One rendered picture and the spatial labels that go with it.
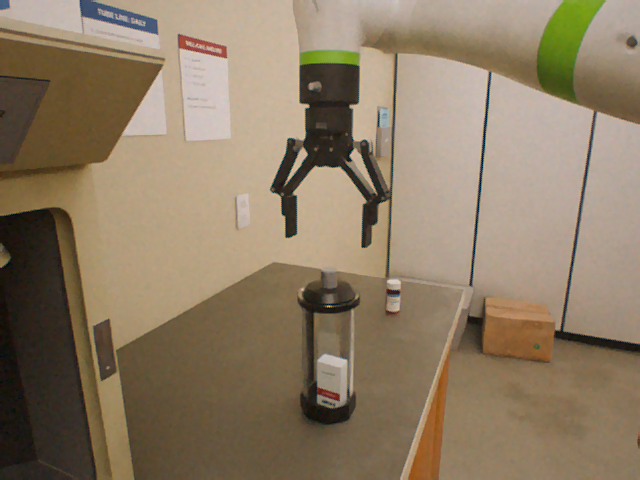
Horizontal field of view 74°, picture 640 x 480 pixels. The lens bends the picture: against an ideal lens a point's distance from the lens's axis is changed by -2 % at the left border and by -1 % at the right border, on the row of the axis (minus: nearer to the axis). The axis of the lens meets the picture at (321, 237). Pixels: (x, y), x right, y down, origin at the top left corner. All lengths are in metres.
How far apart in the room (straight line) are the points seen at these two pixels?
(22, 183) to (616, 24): 0.54
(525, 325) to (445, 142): 1.31
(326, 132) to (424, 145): 2.50
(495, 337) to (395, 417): 2.23
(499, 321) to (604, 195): 1.01
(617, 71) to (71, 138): 0.48
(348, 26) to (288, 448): 0.65
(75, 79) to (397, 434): 0.68
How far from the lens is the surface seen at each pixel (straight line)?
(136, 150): 1.14
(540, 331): 3.02
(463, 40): 0.61
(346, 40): 0.66
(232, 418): 0.84
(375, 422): 0.82
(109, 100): 0.42
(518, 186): 3.13
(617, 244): 3.25
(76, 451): 0.65
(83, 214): 0.51
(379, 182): 0.65
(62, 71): 0.38
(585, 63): 0.49
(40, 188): 0.48
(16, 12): 0.39
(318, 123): 0.66
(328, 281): 0.72
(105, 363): 0.56
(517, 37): 0.54
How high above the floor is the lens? 1.45
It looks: 15 degrees down
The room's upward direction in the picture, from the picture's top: straight up
